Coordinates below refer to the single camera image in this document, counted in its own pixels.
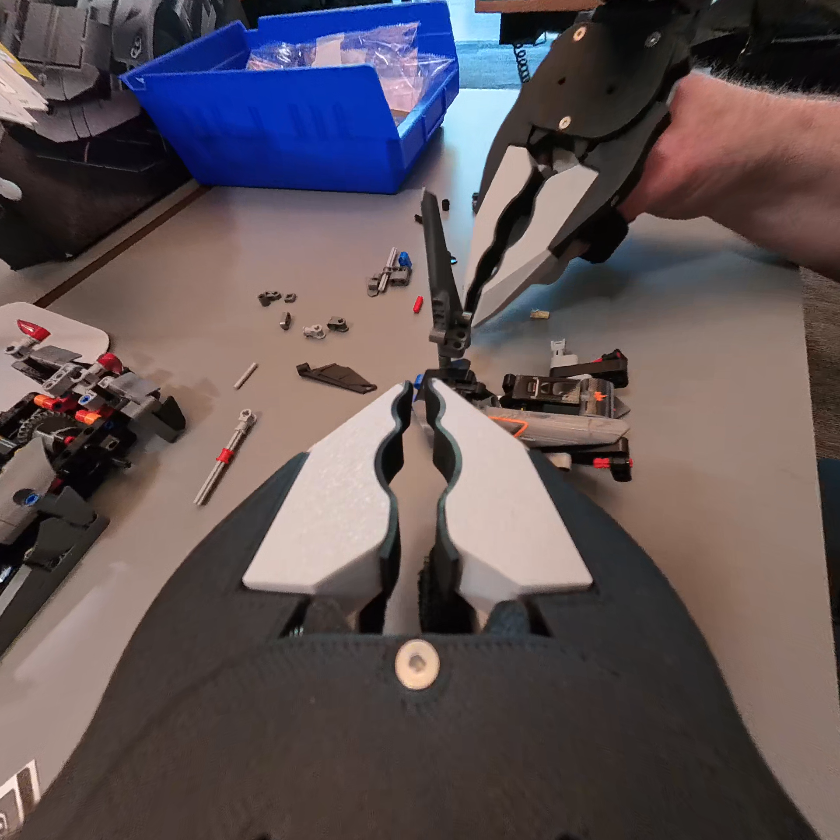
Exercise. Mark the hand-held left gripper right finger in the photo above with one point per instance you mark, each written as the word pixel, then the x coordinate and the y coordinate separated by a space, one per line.
pixel 518 525

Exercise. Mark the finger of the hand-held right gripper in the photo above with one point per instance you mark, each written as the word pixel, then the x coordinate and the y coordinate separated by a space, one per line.
pixel 558 210
pixel 499 197

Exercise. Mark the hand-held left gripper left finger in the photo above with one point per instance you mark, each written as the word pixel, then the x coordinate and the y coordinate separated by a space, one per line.
pixel 315 525

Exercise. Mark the dark grey lego wing panel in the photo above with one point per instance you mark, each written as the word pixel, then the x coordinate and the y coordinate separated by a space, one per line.
pixel 439 262

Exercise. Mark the black grey lego assembly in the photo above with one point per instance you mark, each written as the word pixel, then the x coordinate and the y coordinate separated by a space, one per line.
pixel 564 426

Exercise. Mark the black lego fin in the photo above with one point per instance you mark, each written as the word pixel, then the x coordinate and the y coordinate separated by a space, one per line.
pixel 334 379

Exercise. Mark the person's right forearm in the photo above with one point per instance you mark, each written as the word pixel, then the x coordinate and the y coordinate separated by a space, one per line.
pixel 814 190

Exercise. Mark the light grey lego connector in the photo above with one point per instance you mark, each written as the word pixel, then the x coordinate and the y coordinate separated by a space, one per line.
pixel 315 331

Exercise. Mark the small black lego piece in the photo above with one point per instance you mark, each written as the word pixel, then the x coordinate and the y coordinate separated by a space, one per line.
pixel 338 324

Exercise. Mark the large lego car chassis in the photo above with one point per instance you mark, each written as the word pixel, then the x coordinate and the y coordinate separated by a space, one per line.
pixel 59 446

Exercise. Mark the dark lego set box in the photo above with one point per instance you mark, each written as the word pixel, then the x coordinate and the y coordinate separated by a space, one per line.
pixel 85 184

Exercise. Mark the lego instruction booklet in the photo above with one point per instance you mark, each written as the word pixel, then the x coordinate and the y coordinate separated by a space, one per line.
pixel 16 92

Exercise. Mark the person's right hand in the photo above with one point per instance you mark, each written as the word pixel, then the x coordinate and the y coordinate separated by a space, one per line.
pixel 709 157

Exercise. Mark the long grey axle red bush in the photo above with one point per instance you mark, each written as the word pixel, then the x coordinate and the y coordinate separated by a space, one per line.
pixel 226 453

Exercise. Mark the grey axle assembly blue piece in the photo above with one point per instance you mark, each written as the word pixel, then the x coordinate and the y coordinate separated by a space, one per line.
pixel 390 272

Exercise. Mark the clear plastic bags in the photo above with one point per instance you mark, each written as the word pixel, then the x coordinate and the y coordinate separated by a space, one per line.
pixel 367 59

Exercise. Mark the blue plastic bin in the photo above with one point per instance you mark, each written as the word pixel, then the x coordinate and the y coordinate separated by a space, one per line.
pixel 275 131

